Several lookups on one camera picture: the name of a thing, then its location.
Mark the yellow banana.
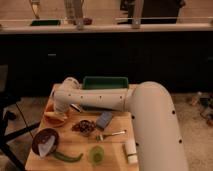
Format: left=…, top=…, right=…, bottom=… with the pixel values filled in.
left=44, top=112, right=67, bottom=121

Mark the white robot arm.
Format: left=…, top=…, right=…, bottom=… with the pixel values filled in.
left=53, top=77, right=189, bottom=171

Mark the orange red bowl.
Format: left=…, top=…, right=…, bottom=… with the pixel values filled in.
left=43, top=103, right=69, bottom=127

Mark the dark maroon bowl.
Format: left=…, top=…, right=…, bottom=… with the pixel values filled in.
left=32, top=128, right=59, bottom=157

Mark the green plastic tray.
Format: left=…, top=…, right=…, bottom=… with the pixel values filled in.
left=82, top=76, right=129, bottom=90

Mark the blue sponge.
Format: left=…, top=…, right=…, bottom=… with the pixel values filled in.
left=96, top=112, right=113, bottom=129

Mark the bunch of dark grapes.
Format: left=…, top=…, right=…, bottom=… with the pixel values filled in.
left=71, top=120, right=95, bottom=136

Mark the silver fork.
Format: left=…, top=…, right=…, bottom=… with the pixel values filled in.
left=95, top=130, right=127, bottom=141

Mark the white cylindrical cup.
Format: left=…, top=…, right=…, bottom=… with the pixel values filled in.
left=124, top=139, right=138, bottom=164

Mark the green chili pepper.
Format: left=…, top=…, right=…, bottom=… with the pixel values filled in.
left=53, top=151, right=83, bottom=163

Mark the white paper napkin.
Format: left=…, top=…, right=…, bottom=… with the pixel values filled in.
left=38, top=135, right=55, bottom=157

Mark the black office chair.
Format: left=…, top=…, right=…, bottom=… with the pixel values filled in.
left=0, top=64, right=39, bottom=171

